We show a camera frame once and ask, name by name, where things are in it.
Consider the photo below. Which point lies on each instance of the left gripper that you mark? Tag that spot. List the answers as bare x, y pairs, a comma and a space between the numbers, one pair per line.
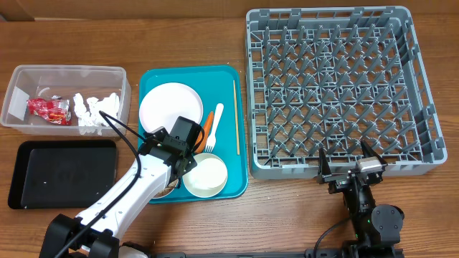
192, 163

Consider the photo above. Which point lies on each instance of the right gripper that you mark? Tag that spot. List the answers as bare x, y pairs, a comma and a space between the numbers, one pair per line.
337, 180

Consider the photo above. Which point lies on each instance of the pink bowl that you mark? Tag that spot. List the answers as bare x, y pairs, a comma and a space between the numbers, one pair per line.
168, 190

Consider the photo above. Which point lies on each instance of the food scraps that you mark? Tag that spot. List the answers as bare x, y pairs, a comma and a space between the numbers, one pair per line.
168, 188

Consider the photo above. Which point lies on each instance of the white tissue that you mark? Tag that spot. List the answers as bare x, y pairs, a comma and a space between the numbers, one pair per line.
81, 111
109, 105

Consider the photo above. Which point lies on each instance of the red snack wrapper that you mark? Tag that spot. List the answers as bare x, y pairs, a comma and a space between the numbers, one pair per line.
53, 110

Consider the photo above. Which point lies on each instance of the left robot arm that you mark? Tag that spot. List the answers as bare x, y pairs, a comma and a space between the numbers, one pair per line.
163, 157

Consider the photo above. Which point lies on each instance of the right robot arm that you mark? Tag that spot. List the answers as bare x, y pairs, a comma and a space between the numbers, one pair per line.
377, 227

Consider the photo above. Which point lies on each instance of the grey dishwasher rack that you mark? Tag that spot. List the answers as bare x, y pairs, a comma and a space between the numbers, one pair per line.
328, 80

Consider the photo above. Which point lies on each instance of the white bowl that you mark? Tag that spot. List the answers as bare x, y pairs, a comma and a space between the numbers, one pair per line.
208, 178

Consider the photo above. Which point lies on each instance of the white plastic fork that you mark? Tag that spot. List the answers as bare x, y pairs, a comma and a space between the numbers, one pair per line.
211, 140

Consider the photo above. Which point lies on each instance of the orange carrot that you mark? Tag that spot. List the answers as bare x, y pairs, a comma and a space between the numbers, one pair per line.
202, 138

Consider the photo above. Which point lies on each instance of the wooden chopstick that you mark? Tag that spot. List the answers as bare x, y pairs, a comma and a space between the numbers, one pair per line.
236, 118

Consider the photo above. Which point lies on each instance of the teal serving tray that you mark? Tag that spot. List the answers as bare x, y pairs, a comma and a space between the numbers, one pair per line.
214, 84

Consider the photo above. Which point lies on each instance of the black plastic tray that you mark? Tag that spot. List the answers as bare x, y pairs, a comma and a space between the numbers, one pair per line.
51, 174

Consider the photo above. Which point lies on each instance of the clear plastic bin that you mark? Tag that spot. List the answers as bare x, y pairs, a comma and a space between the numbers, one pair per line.
57, 80

